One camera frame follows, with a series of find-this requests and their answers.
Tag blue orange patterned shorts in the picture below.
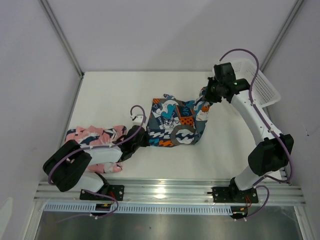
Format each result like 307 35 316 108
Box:
147 87 213 148

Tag pink shark print shorts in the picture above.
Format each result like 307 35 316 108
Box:
64 125 127 174

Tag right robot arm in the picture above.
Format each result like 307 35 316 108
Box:
204 62 294 202

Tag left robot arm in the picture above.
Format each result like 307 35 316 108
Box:
42 124 149 200

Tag white plastic basket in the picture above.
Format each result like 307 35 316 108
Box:
231 58 281 108

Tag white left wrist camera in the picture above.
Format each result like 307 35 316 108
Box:
130 114 144 125

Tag aluminium mounting rail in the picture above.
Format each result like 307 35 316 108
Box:
33 178 306 206

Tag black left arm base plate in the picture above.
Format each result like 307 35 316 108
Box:
79 184 125 201

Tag white slotted cable duct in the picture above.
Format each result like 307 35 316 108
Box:
43 202 241 216

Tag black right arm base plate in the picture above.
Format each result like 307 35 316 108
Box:
207 186 259 204

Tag right aluminium frame post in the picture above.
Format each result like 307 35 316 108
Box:
260 0 307 72

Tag aluminium frame post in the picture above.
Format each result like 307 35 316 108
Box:
38 0 84 78
260 0 307 72

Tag left aluminium frame post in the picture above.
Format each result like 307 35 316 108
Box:
38 0 84 78

